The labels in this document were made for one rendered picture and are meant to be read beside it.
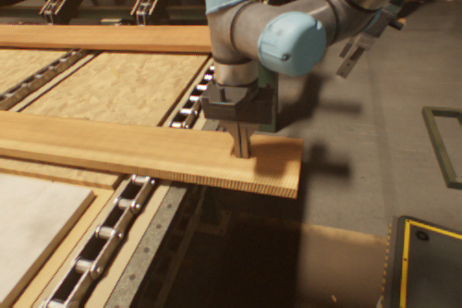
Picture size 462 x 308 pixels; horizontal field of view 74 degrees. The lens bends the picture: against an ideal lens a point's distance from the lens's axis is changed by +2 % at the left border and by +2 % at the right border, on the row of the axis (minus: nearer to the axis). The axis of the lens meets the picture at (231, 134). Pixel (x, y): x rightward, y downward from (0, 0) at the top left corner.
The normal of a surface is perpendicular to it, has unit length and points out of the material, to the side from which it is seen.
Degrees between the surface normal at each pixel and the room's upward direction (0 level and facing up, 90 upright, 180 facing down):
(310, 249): 0
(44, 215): 0
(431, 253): 0
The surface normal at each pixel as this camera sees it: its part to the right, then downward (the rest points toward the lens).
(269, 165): -0.08, -0.78
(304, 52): 0.58, 0.47
